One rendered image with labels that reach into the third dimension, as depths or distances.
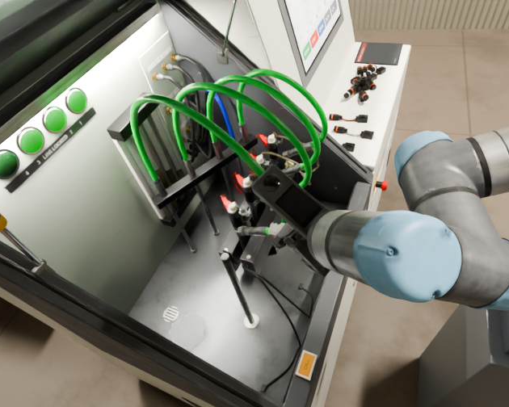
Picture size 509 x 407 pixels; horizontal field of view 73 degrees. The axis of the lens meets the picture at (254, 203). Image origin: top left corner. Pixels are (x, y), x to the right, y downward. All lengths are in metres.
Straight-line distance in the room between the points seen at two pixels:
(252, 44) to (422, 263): 0.73
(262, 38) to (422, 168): 0.58
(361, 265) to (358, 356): 1.48
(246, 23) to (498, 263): 0.73
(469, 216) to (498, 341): 0.67
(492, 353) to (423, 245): 0.75
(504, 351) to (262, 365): 0.56
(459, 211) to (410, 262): 0.13
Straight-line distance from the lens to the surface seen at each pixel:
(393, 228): 0.30
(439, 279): 0.32
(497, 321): 1.08
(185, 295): 1.04
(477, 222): 0.41
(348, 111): 1.24
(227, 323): 0.97
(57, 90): 0.72
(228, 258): 0.66
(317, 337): 0.81
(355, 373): 1.77
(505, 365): 1.04
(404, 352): 1.83
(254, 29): 0.91
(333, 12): 1.40
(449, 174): 0.45
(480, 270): 0.38
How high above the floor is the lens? 1.72
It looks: 50 degrees down
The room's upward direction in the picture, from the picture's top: 13 degrees counter-clockwise
